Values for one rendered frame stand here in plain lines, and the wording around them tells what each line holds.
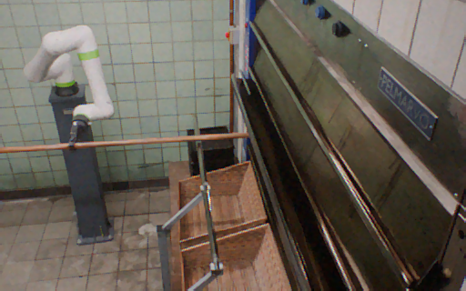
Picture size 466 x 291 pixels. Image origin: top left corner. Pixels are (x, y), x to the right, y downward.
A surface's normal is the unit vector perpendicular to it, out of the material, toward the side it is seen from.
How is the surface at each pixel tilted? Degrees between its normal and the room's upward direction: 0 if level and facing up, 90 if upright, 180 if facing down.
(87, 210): 90
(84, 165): 90
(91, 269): 0
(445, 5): 90
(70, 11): 90
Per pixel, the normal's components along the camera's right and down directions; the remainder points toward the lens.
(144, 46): 0.14, 0.51
